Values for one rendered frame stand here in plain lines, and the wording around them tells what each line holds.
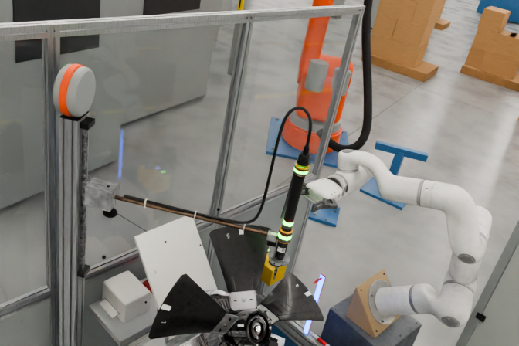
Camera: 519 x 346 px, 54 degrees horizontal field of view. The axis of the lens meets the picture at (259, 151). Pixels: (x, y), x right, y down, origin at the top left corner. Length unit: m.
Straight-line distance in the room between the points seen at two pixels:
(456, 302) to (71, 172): 1.44
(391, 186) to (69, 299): 1.23
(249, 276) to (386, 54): 8.05
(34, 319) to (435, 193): 1.58
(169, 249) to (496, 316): 2.27
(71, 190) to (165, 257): 0.42
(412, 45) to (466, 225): 7.82
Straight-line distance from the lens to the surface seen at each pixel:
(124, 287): 2.27
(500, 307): 3.57
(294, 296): 2.04
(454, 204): 1.75
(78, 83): 1.59
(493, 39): 10.62
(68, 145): 1.70
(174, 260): 1.96
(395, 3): 9.50
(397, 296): 2.29
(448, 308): 2.11
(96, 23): 1.76
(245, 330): 1.78
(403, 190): 1.77
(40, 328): 2.35
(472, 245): 1.79
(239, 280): 1.85
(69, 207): 1.83
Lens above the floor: 2.53
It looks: 27 degrees down
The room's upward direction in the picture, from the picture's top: 11 degrees clockwise
